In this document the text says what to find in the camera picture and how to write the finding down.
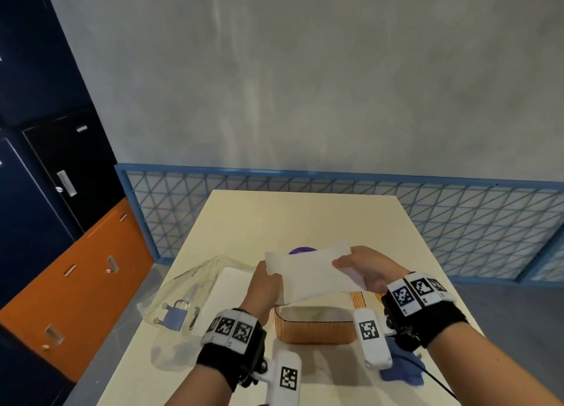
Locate person's left hand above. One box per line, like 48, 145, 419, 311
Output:
239, 260, 284, 326

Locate person's right hand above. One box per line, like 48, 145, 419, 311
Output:
333, 245, 411, 294

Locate thin white tissue sheaf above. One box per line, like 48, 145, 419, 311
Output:
264, 241, 367, 306

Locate orange transparent tissue box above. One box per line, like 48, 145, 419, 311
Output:
274, 291, 367, 345

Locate cat print tissue pack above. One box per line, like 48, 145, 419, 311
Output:
137, 255, 259, 371

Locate blue cleaning cloth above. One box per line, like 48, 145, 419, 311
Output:
380, 337, 426, 387

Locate person's left forearm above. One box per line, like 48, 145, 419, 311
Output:
165, 364, 232, 406

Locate person's right forearm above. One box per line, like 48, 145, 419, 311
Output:
427, 321, 564, 406

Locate black wristband with marker tags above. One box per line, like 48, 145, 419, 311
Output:
196, 308, 267, 392
381, 272, 469, 349

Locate orange locker cabinet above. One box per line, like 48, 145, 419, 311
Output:
0, 197, 155, 384

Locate dark blue locker bank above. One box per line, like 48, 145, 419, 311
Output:
0, 0, 126, 406

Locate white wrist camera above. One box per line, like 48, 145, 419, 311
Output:
353, 307, 393, 371
251, 350, 303, 406

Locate black camera cable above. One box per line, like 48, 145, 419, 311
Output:
405, 352, 459, 402

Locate silver bar locker handle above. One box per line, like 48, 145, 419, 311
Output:
55, 170, 78, 198

